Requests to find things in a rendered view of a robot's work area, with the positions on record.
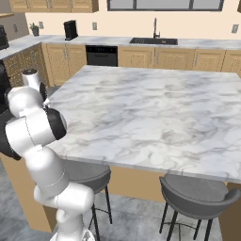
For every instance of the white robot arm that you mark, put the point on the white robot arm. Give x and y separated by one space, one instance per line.
37 131

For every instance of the tan wooden kitchen island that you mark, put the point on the tan wooden kitchen island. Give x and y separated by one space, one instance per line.
131 183

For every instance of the grey bar stool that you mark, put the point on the grey bar stool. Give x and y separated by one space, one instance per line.
194 196
91 177

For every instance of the black dishwasher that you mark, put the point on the black dishwasher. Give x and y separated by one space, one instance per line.
101 56

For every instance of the tan base cupboards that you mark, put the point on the tan base cupboards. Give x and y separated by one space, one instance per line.
175 59
23 64
66 64

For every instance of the black sink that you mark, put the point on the black sink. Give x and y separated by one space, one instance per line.
153 41

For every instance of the black tap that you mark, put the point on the black tap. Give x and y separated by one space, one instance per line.
155 28

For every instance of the black coffee machine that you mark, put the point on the black coffee machine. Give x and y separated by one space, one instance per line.
70 29

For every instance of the black oven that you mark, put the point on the black oven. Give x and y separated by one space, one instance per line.
3 84

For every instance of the dark framed window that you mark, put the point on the dark framed window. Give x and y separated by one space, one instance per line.
165 4

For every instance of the green plant in dark pot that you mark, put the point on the green plant in dark pot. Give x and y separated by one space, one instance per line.
35 29

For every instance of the grey wall socket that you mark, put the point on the grey wall socket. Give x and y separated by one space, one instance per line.
41 25
94 26
15 28
235 28

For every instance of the tan wall cupboards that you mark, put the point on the tan wall cupboards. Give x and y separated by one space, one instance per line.
53 5

